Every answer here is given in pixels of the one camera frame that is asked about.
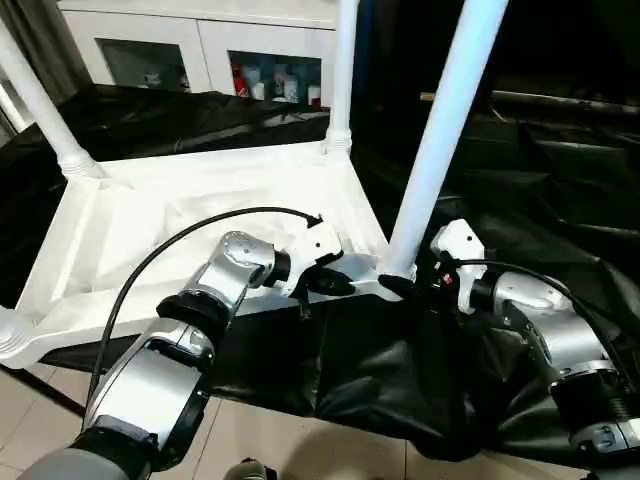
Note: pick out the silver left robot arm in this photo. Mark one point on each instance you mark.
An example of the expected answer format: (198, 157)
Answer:
(200, 310)

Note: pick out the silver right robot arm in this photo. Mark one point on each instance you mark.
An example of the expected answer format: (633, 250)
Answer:
(550, 320)

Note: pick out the black work mat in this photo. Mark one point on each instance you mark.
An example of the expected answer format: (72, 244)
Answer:
(400, 370)

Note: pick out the white bottle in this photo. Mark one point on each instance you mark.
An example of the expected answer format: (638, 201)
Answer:
(258, 91)

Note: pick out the red package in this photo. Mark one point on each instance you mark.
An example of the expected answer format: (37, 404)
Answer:
(239, 80)

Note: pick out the white glass-door cabinet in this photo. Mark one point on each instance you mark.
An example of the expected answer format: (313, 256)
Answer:
(200, 30)

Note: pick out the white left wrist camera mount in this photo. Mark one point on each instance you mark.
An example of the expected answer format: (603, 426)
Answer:
(315, 250)

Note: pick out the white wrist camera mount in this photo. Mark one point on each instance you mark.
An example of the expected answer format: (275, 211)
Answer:
(462, 245)
(315, 250)

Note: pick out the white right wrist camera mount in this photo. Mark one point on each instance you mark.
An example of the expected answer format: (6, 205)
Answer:
(462, 245)

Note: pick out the dark metal rail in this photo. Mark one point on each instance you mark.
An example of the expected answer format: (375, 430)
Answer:
(565, 100)

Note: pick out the white window frame bar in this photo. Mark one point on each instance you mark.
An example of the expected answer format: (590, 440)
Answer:
(10, 107)

